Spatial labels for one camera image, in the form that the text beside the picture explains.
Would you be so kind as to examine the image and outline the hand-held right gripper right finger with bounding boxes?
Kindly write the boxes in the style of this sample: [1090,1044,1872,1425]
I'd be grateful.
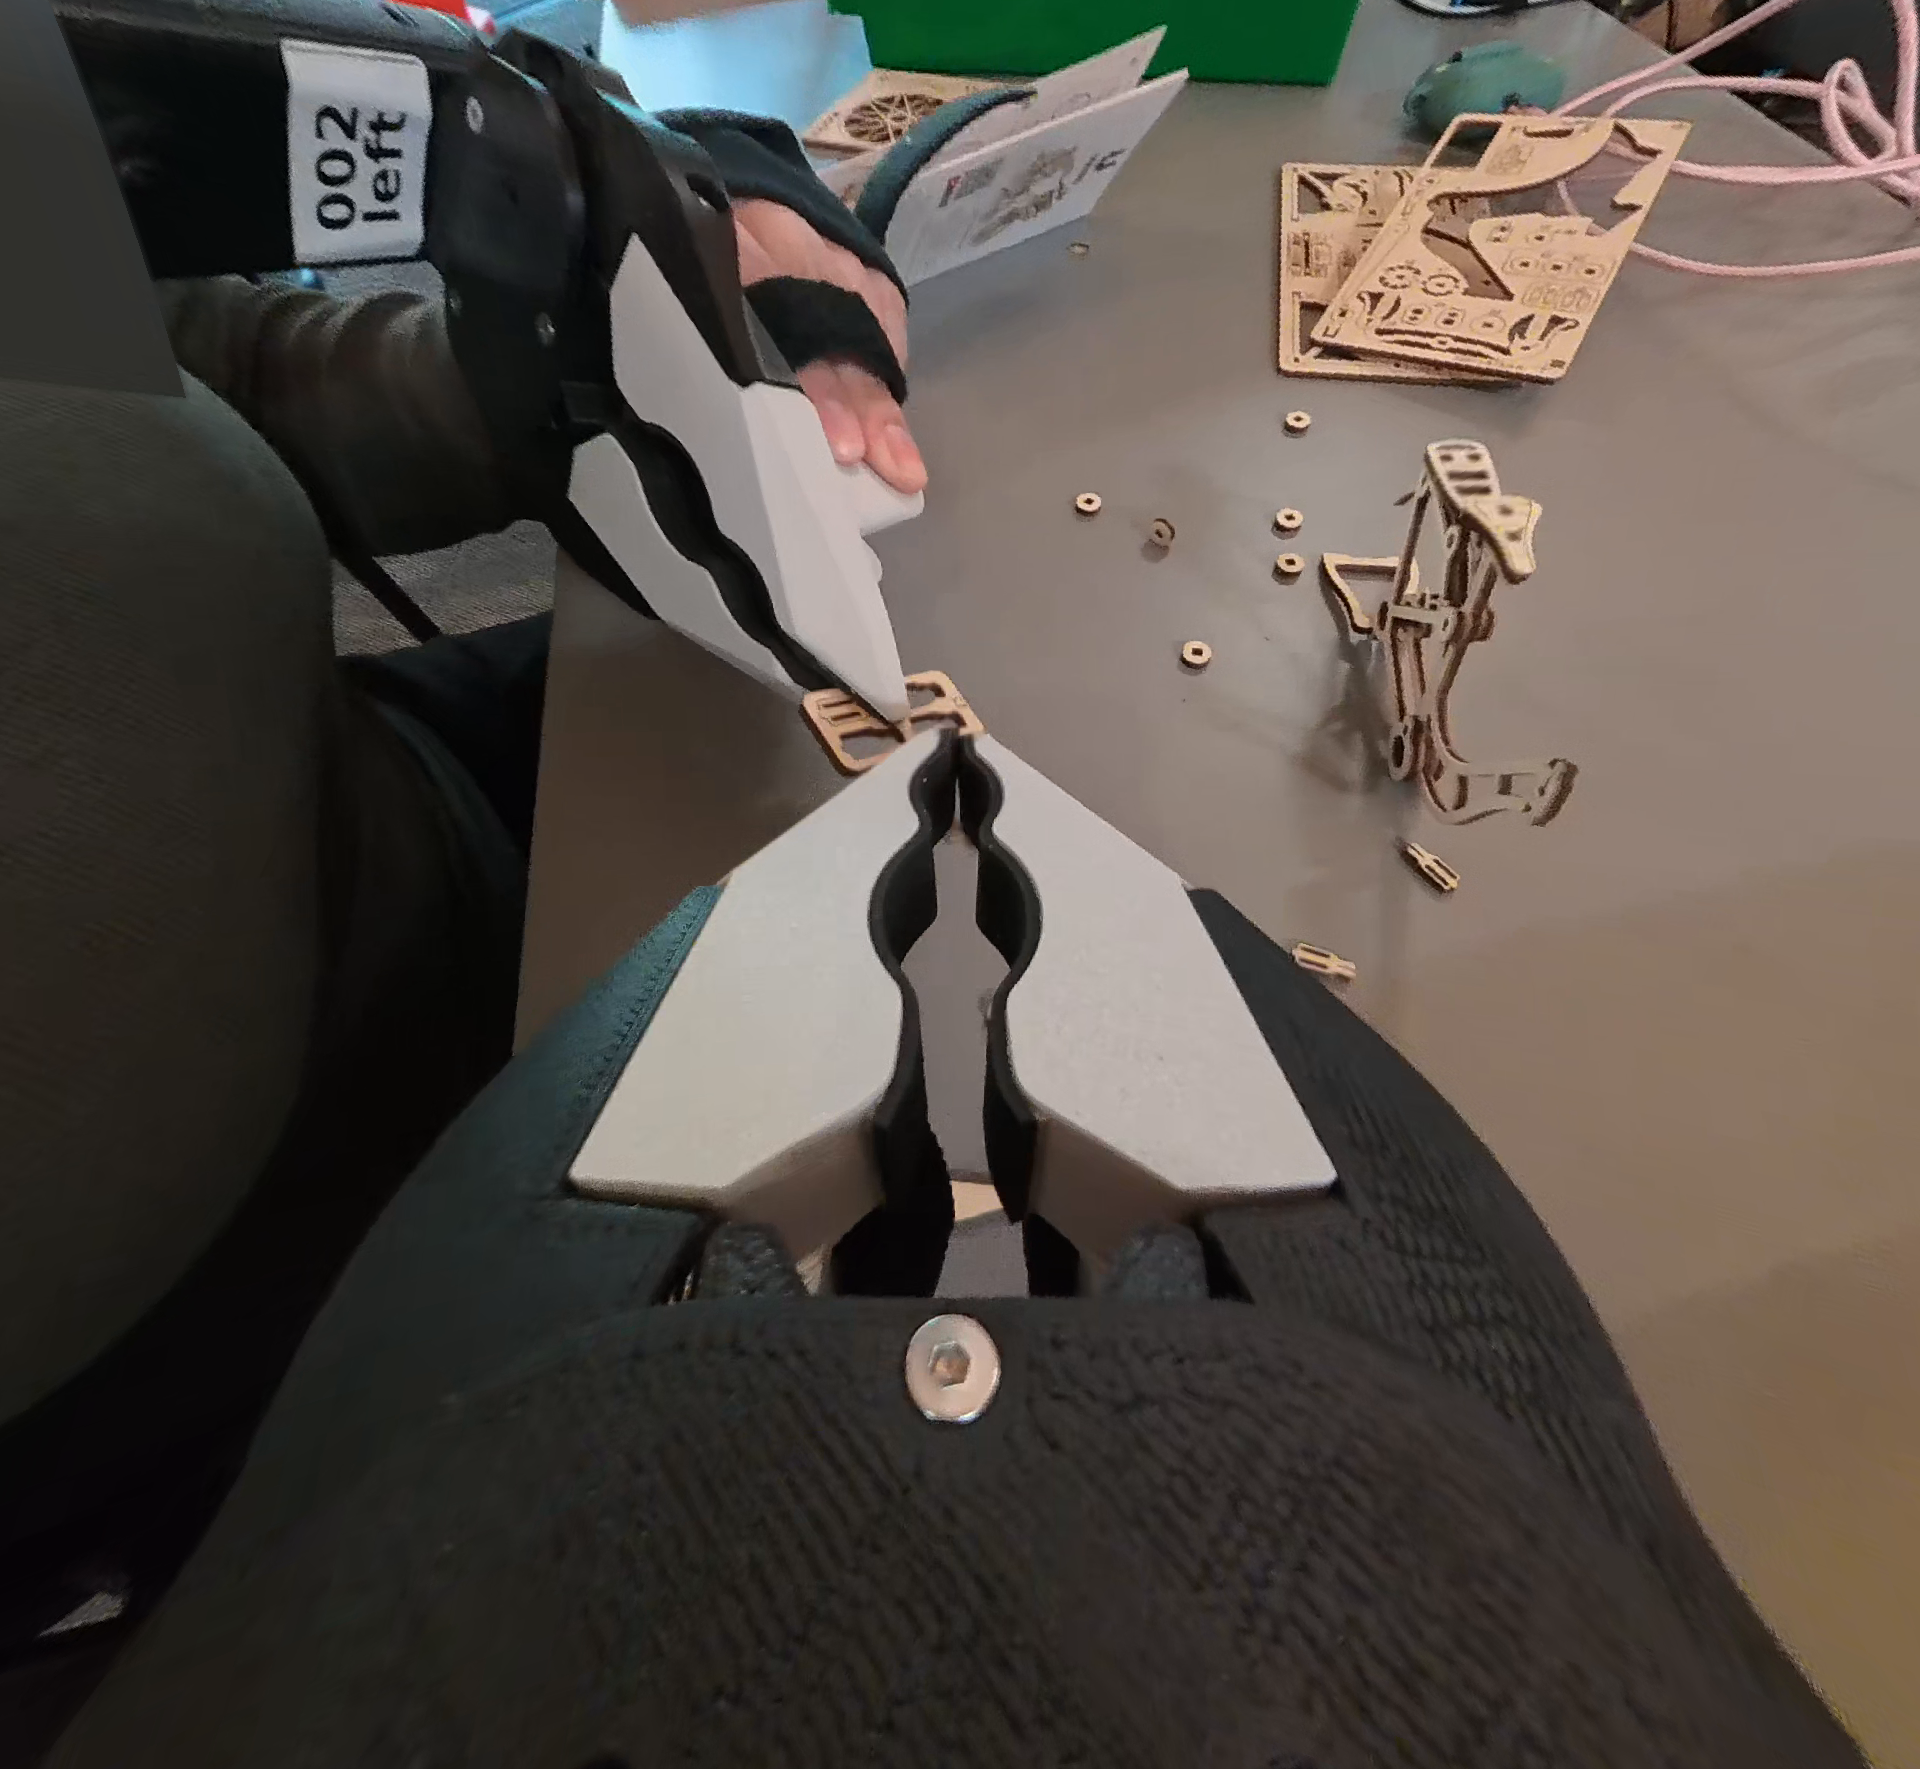
[959,736,1340,1277]

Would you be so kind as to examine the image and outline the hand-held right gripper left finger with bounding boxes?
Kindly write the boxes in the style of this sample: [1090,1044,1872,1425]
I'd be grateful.
[565,731,961,1277]

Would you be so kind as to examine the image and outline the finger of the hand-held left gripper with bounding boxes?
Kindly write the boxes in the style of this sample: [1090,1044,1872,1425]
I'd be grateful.
[565,426,850,698]
[605,230,929,725]

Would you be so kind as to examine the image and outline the small slotted wooden part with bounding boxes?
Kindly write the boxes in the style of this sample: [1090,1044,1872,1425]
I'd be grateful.
[801,670,984,773]

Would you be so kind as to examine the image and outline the person's left forearm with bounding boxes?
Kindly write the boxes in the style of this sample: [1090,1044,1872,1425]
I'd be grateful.
[150,275,601,569]

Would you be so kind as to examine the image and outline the wooden wheel parts sheet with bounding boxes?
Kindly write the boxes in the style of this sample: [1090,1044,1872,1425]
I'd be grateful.
[801,69,1037,158]

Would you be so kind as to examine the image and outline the person's left hand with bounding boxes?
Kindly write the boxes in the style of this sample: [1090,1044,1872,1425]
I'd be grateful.
[732,193,929,498]

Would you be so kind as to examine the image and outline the scattered wooden washers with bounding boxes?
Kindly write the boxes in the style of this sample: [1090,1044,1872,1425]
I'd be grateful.
[1067,242,1310,672]

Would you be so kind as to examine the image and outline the instruction booklet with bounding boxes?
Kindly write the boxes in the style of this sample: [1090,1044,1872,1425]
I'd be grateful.
[816,26,1189,287]

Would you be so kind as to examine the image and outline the wooden bicycle model frame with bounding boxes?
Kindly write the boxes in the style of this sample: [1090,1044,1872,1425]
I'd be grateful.
[1320,438,1580,829]

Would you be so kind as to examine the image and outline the pink cable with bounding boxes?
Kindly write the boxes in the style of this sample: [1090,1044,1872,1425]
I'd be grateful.
[1560,0,1920,277]

